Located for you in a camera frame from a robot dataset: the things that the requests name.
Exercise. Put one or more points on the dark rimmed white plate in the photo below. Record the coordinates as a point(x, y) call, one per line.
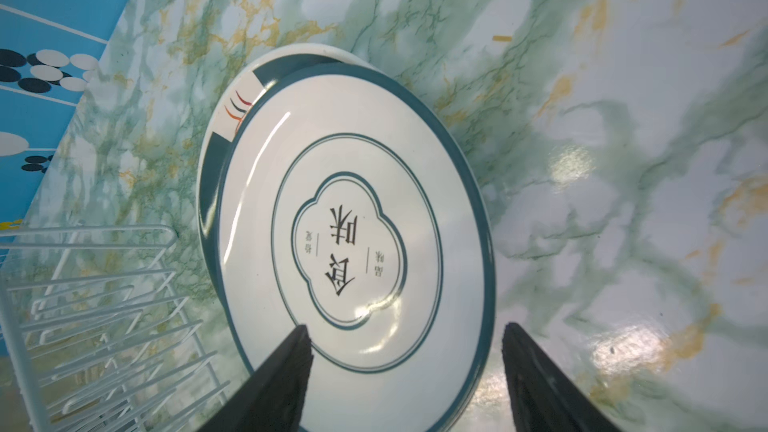
point(239, 97)

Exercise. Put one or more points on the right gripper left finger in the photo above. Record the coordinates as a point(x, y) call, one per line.
point(273, 397)

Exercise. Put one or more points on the white wire dish rack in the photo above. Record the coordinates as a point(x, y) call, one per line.
point(99, 335)

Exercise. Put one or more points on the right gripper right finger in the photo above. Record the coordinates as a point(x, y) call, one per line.
point(542, 397)

